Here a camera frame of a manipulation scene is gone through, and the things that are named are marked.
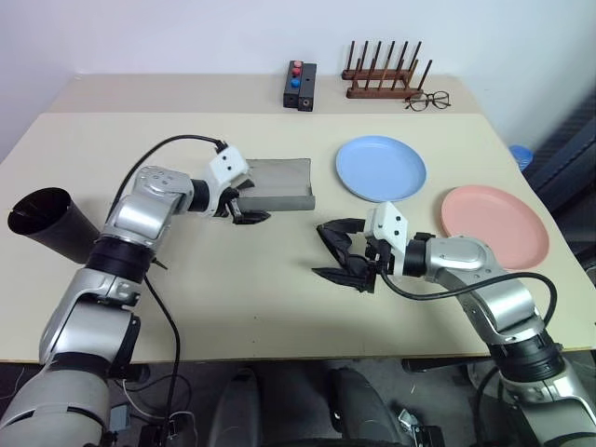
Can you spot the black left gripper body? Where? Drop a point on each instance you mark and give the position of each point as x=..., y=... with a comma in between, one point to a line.
x=227, y=200

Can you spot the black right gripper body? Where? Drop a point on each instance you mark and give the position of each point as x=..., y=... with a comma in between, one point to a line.
x=379, y=258

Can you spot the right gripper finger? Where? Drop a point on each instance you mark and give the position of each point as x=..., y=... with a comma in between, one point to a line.
x=356, y=274
x=335, y=233

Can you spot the blue plate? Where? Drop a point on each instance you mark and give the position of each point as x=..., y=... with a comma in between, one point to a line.
x=379, y=167

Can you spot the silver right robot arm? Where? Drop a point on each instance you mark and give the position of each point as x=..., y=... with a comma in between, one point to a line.
x=465, y=253

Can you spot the dark-framed glasses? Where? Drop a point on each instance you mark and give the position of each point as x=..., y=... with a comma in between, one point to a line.
x=441, y=100

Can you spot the black cup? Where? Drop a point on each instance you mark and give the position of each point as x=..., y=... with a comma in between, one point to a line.
x=56, y=223

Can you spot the grey rectangular tray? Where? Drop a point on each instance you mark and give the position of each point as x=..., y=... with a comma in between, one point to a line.
x=279, y=179

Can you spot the black marker holder box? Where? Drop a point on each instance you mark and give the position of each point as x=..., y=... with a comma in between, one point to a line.
x=291, y=98

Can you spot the blue marker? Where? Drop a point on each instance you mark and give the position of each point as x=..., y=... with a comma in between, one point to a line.
x=294, y=84

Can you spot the pink plate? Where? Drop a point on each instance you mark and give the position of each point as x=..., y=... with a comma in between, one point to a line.
x=493, y=219

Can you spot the dark rounded shape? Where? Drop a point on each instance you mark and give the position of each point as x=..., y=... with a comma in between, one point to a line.
x=358, y=410

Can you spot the wooden plate rack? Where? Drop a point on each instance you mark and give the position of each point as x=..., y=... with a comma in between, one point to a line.
x=372, y=93

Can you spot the blue bottle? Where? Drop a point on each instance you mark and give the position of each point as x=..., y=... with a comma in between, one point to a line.
x=519, y=156

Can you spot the black chair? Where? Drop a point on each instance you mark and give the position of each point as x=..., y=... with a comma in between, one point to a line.
x=568, y=158

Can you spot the small grey box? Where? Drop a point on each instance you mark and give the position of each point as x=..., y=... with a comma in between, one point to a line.
x=121, y=418

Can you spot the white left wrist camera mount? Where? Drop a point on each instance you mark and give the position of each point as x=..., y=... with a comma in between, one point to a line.
x=226, y=165

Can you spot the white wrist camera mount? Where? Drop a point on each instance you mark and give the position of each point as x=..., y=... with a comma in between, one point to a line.
x=226, y=165
x=391, y=223

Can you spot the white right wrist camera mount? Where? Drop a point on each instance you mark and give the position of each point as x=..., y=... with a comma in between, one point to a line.
x=391, y=223

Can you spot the metal bracket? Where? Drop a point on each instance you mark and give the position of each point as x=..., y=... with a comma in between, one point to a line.
x=419, y=430

